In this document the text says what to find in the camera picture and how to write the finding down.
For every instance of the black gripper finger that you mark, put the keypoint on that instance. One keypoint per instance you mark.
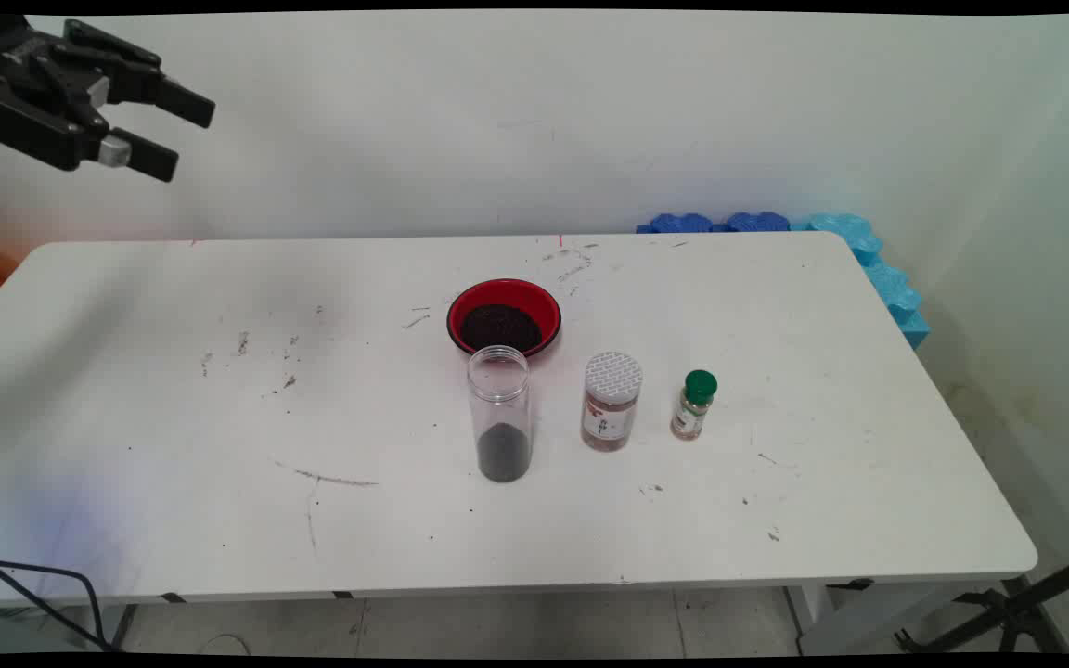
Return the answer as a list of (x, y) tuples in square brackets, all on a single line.
[(145, 156), (135, 74)]

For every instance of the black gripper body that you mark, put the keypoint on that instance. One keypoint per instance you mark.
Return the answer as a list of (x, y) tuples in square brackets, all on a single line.
[(24, 93)]

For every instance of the clear jar with black seeds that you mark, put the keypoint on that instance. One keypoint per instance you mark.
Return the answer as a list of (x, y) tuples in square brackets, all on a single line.
[(502, 445)]

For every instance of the red bowl with black seeds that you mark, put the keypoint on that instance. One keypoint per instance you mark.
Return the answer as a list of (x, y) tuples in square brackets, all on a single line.
[(502, 311)]

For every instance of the spice jar with white lid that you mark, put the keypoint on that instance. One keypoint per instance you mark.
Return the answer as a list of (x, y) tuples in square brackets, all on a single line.
[(611, 408)]

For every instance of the dark blue foam block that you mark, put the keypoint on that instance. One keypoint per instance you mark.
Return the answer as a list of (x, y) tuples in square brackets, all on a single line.
[(757, 222), (678, 224)]

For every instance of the small spice bottle green cap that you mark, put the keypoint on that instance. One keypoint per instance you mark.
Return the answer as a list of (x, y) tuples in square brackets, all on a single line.
[(694, 404)]

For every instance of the light blue foam block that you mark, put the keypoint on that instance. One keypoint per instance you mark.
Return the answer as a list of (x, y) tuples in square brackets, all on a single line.
[(869, 246)]

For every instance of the white table leg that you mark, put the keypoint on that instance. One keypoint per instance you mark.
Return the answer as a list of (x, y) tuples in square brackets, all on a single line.
[(869, 617)]

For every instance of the black tripod stand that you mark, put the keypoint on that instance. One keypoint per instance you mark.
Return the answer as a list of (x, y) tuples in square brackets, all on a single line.
[(1017, 608)]

